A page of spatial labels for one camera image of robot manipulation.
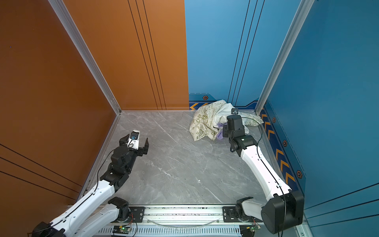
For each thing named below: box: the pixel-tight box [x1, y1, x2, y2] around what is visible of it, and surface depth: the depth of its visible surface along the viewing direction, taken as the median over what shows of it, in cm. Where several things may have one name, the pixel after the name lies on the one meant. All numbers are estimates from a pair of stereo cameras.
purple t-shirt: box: [216, 122, 228, 141], surface depth 93 cm
